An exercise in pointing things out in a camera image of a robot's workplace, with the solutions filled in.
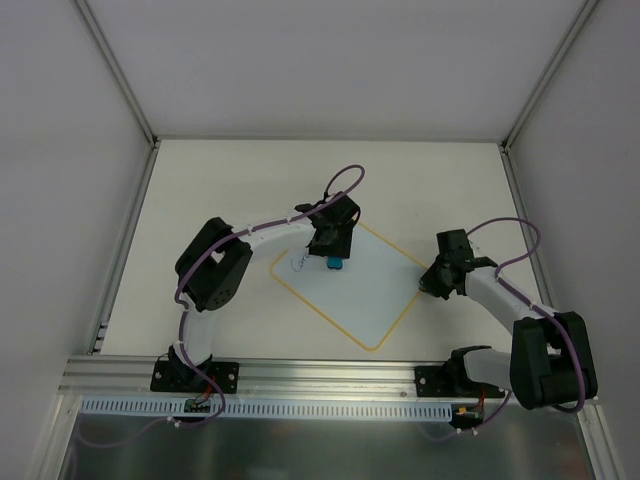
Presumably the blue whiteboard eraser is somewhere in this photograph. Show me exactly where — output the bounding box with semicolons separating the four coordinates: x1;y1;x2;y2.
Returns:
326;257;344;270

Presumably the yellow framed whiteboard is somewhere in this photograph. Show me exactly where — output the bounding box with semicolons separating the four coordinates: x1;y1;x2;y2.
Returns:
270;224;426;352

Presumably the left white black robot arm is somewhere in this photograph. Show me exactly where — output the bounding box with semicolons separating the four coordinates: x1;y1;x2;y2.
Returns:
173;213;359;391

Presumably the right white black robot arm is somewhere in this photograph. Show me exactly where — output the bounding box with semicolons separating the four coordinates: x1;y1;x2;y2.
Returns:
419;255;598;413

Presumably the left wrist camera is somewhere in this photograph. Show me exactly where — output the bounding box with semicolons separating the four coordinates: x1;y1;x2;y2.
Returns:
294;196;360;230

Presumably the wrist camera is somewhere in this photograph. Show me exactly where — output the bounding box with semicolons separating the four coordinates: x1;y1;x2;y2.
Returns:
294;196;360;230
436;229;497;271

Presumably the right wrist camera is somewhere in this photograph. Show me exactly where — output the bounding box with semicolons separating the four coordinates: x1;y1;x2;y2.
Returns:
436;229;497;271

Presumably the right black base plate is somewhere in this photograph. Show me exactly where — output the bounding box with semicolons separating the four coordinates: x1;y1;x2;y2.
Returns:
413;364;505;400

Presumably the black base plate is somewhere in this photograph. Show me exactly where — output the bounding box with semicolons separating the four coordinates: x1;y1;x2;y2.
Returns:
150;358;240;394
413;364;505;400

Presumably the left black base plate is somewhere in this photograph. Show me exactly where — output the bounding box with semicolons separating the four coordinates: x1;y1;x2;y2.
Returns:
150;358;240;394

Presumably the left aluminium frame post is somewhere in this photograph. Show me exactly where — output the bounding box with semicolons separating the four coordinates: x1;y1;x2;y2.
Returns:
70;0;158;148

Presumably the aluminium frame post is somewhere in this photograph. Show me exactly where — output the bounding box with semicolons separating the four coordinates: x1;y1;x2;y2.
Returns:
501;0;600;152
70;0;158;148

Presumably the aluminium mounting rail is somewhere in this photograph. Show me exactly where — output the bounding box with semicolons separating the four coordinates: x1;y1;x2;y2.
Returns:
58;355;441;402

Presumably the white slotted cable duct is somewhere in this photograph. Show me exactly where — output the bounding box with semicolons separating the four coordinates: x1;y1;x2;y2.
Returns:
79;395;454;423

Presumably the right aluminium frame post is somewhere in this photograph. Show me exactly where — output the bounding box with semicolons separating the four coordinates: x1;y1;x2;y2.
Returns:
501;0;600;152

